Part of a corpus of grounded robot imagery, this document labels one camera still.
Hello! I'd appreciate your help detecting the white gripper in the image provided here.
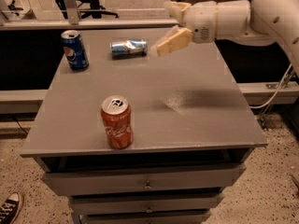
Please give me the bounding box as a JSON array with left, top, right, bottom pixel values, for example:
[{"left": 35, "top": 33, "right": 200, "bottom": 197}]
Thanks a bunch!
[{"left": 149, "top": 1, "right": 218, "bottom": 57}]

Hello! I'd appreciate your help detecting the blue silver redbull can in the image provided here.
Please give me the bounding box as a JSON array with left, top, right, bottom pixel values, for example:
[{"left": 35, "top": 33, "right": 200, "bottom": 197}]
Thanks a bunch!
[{"left": 110, "top": 39, "right": 148, "bottom": 59}]

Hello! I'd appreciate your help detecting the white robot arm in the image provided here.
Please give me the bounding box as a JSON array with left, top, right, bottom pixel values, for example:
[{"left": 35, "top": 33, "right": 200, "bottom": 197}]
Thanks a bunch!
[{"left": 149, "top": 0, "right": 299, "bottom": 75}]

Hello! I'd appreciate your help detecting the blue pepsi can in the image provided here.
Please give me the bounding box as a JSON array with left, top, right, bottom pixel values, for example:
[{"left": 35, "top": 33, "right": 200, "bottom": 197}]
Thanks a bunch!
[{"left": 61, "top": 30, "right": 89, "bottom": 71}]

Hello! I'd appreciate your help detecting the red coca-cola can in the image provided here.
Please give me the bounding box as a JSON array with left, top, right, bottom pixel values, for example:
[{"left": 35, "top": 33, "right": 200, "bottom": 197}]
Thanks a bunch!
[{"left": 101, "top": 95, "right": 133, "bottom": 149}]

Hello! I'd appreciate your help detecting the grey drawer cabinet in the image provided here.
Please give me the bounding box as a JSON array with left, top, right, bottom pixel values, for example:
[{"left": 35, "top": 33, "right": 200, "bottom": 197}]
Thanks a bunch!
[{"left": 20, "top": 26, "right": 269, "bottom": 224}]

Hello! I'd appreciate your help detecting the top grey drawer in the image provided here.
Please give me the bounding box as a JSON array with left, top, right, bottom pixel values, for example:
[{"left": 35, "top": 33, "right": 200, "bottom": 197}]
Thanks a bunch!
[{"left": 43, "top": 163, "right": 246, "bottom": 196}]

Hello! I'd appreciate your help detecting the grey drawer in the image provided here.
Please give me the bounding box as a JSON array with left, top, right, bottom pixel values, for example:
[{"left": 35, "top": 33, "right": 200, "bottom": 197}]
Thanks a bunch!
[
  {"left": 70, "top": 192, "right": 224, "bottom": 215},
  {"left": 86, "top": 210, "right": 210, "bottom": 224},
  {"left": 43, "top": 163, "right": 246, "bottom": 196}
]

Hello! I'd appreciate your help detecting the middle grey drawer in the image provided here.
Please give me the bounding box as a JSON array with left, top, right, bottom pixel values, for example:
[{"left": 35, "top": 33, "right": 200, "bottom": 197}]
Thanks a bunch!
[{"left": 70, "top": 192, "right": 224, "bottom": 215}]

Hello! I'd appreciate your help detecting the bottom grey drawer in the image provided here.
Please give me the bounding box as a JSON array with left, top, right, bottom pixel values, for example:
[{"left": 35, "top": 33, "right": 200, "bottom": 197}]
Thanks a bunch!
[{"left": 86, "top": 210, "right": 210, "bottom": 224}]

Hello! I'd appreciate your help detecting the black white sneaker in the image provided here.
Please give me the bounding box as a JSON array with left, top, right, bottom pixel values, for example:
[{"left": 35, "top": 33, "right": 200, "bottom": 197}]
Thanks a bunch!
[{"left": 0, "top": 192, "right": 23, "bottom": 224}]

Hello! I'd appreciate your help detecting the grey metal rail frame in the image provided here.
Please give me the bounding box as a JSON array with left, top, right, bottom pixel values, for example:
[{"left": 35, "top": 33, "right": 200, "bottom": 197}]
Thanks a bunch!
[{"left": 1, "top": 0, "right": 176, "bottom": 30}]

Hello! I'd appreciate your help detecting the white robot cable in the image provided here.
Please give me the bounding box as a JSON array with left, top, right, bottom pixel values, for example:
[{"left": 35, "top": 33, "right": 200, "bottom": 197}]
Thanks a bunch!
[{"left": 249, "top": 63, "right": 295, "bottom": 110}]

